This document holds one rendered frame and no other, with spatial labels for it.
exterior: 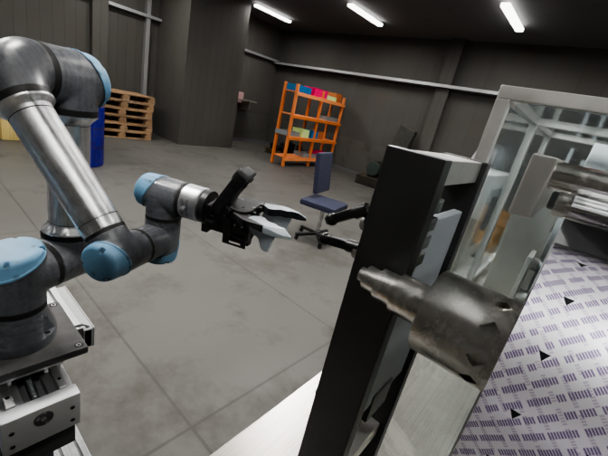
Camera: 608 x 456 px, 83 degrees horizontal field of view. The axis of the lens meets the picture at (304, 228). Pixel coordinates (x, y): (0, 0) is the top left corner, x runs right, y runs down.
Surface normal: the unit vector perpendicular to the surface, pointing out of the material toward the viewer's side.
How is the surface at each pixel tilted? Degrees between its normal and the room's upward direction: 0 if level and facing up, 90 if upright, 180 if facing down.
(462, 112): 90
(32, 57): 51
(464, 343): 82
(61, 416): 90
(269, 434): 0
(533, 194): 90
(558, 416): 75
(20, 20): 90
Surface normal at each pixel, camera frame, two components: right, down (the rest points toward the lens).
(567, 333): -0.35, -0.49
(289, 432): 0.21, -0.92
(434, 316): -0.52, -0.19
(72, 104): 0.60, 0.39
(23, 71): 0.71, -0.31
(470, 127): -0.65, 0.11
